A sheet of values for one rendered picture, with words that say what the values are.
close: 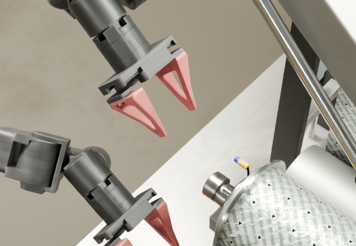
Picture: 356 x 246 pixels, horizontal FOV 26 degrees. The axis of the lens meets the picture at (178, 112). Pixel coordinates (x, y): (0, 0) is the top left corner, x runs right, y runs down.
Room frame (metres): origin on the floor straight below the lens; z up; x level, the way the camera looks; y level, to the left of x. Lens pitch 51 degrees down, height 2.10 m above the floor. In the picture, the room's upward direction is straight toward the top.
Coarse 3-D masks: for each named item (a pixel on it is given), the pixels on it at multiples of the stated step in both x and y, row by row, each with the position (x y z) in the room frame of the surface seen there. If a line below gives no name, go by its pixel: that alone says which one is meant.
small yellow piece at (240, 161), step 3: (237, 156) 0.61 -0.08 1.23; (234, 159) 0.61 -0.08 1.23; (237, 159) 0.61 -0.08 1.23; (240, 159) 0.61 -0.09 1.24; (237, 162) 0.61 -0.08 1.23; (240, 162) 0.60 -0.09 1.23; (243, 162) 0.60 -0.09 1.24; (246, 162) 0.60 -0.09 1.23; (240, 165) 0.60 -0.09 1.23; (243, 165) 0.60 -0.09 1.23; (246, 165) 0.60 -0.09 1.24; (249, 165) 0.60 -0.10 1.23; (246, 168) 0.60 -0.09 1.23; (249, 171) 0.59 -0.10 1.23; (249, 174) 0.59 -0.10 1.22
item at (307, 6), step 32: (256, 0) 0.28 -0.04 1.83; (288, 0) 0.29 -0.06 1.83; (320, 0) 0.28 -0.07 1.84; (352, 0) 0.28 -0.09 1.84; (288, 32) 0.28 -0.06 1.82; (320, 32) 0.27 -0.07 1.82; (352, 32) 0.27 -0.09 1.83; (352, 64) 0.26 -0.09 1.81; (320, 96) 0.26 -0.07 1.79; (352, 96) 0.26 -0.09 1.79; (352, 160) 0.24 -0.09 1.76
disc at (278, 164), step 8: (280, 160) 0.56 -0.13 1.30; (264, 168) 0.54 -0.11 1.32; (272, 168) 0.55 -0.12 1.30; (280, 168) 0.56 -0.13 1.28; (256, 176) 0.52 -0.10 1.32; (248, 184) 0.51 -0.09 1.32; (240, 192) 0.50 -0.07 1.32; (240, 200) 0.50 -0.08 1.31; (232, 208) 0.49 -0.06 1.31; (224, 216) 0.48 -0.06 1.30; (224, 224) 0.48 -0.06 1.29; (216, 232) 0.47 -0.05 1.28; (216, 240) 0.47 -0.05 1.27
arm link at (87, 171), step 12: (72, 156) 0.65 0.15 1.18; (84, 156) 0.65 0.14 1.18; (96, 156) 0.66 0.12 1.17; (72, 168) 0.64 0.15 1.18; (84, 168) 0.64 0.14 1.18; (96, 168) 0.64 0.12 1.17; (108, 168) 0.65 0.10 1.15; (72, 180) 0.63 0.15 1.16; (84, 180) 0.62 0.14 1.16; (96, 180) 0.62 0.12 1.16; (84, 192) 0.61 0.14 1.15
